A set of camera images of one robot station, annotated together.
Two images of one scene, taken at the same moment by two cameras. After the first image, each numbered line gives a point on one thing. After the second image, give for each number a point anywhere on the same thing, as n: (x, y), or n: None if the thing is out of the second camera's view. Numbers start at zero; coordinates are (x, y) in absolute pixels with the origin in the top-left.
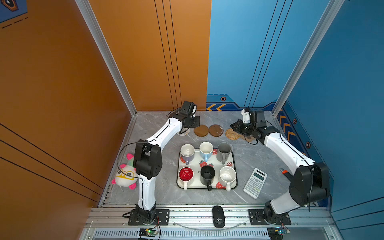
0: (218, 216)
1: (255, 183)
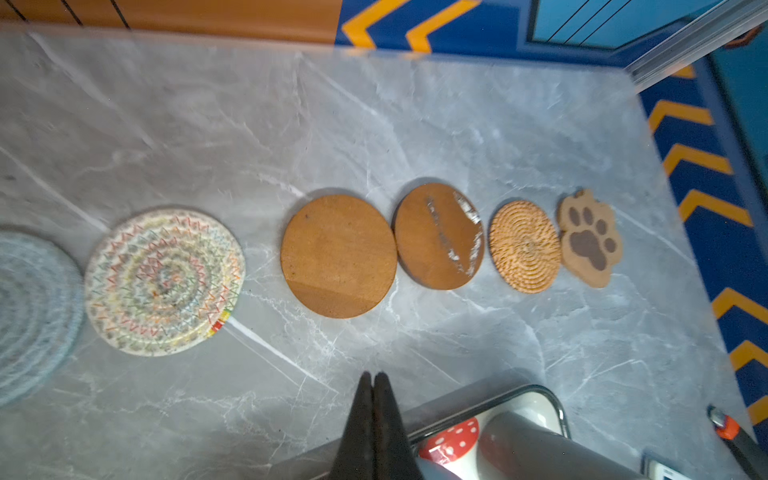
0: None
1: (660, 471)
